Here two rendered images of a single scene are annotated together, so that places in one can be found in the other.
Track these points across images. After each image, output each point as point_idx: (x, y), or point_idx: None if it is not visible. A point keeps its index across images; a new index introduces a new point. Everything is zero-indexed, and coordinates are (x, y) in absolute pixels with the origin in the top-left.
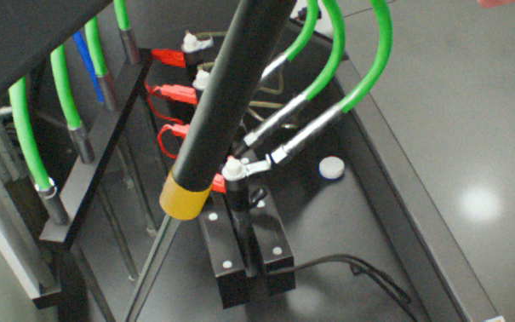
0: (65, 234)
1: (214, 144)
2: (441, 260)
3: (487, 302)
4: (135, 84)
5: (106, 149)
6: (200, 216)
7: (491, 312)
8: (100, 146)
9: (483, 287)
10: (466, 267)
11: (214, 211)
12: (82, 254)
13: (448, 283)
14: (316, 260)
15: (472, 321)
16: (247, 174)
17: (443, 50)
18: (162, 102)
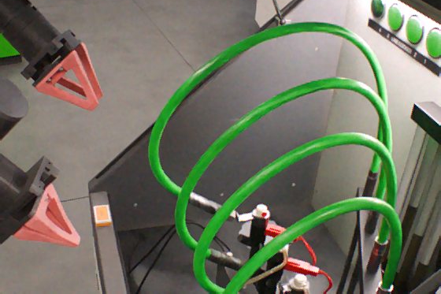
0: (358, 190)
1: None
2: (116, 260)
3: (98, 235)
4: (362, 292)
5: (360, 239)
6: (287, 280)
7: (98, 231)
8: (365, 238)
9: (97, 244)
10: (102, 254)
11: (278, 283)
12: (355, 225)
13: (117, 248)
14: (204, 226)
15: (112, 228)
16: (251, 213)
17: None
18: None
